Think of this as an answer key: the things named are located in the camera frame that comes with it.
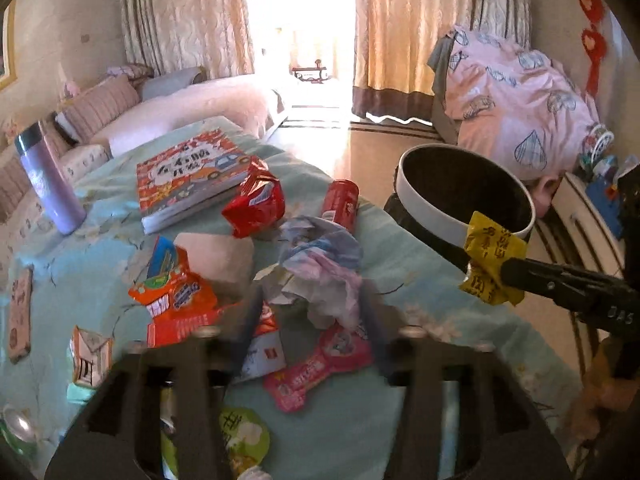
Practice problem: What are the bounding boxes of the small patterned pillow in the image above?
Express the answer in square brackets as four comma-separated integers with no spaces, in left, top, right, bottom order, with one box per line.
[105,63,153,83]

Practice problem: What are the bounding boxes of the pink printed quilt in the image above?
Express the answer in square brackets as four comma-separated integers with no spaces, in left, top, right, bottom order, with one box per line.
[440,25,601,181]

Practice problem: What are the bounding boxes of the wall picture frame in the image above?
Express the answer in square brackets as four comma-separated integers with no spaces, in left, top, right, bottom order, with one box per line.
[0,0,18,91]

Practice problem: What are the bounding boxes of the pink sofa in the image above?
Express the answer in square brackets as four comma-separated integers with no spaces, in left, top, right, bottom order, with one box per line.
[0,62,290,226]

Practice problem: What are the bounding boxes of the dark metal rack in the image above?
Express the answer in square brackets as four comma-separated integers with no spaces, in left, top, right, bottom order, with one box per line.
[291,61,333,83]

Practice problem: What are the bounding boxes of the white rimmed trash bin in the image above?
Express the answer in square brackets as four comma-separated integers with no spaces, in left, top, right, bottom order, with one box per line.
[384,144,537,273]

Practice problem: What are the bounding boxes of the grey green cloth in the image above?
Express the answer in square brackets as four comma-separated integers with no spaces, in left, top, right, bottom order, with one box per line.
[427,35,460,143]

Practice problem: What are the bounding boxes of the purple thermos bottle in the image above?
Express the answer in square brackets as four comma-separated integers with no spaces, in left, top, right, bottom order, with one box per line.
[14,121,88,236]

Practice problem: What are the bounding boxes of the person's right hand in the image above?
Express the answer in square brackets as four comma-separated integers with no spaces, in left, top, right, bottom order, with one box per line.
[570,350,632,442]

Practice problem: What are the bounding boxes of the red snack bag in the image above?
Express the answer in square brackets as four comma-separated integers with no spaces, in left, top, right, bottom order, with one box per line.
[221,156,287,239]

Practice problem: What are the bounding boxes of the yellow snack packet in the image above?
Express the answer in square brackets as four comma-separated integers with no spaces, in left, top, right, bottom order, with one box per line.
[459,211,528,307]

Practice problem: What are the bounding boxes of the striped sofa cushion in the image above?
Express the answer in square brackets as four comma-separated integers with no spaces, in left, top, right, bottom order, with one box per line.
[0,150,32,222]

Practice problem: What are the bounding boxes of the white tissue pack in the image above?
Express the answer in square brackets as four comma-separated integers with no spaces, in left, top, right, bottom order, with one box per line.
[172,232,256,306]

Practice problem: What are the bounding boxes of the beige patterned curtain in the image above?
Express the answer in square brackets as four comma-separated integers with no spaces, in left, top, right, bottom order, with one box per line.
[120,0,256,81]
[351,0,533,123]

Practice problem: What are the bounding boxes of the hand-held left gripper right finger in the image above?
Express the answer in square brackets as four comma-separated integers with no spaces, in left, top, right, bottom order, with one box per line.
[359,279,572,480]

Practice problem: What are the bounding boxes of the green drink can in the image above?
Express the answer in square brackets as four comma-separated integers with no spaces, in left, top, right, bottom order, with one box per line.
[0,404,38,456]

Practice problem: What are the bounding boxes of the green round cup lid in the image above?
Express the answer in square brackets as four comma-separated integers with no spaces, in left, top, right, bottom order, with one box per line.
[217,406,272,468]

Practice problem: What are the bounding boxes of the teal floral tablecloth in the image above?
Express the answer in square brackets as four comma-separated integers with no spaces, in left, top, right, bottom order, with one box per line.
[0,116,583,480]

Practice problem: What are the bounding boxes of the white red snack wrapper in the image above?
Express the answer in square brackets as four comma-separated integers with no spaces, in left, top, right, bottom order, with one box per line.
[235,300,288,386]

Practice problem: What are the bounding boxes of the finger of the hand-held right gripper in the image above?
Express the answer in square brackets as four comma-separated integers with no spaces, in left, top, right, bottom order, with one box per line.
[501,257,628,313]

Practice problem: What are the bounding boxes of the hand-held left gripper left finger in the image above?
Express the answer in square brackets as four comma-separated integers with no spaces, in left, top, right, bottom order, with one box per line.
[44,282,268,480]

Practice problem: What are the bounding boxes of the red drink can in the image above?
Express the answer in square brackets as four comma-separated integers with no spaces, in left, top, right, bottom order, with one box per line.
[321,179,361,233]

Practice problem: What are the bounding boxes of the striped pink pillow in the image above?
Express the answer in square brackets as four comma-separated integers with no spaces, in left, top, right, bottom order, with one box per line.
[55,76,141,143]

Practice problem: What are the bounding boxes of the floral white pillow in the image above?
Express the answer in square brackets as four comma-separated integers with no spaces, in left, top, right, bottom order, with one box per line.
[60,144,112,183]

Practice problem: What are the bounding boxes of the orange blue snack packet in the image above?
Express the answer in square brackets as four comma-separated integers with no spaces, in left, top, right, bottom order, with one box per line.
[128,235,221,348]

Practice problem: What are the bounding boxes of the grey pillow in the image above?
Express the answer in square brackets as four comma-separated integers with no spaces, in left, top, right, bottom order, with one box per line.
[140,66,207,101]

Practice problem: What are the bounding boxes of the white blue wrapper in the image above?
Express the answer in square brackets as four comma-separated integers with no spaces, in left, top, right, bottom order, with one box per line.
[252,215,366,331]

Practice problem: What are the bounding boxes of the red wall decorations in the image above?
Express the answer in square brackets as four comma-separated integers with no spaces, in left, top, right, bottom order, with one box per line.
[570,0,608,101]

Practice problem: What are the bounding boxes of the small orange white carton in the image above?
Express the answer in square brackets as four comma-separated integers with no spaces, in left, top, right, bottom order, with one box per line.
[69,325,113,390]

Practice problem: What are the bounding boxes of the pink snack packet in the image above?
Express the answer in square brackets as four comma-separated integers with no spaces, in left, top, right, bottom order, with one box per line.
[263,322,375,413]

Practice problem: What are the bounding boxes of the red picture book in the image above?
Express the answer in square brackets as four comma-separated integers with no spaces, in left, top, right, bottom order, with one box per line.
[136,129,253,235]

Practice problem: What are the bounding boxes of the blue toy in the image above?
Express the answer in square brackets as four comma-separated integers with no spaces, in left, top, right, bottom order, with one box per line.
[585,172,625,238]

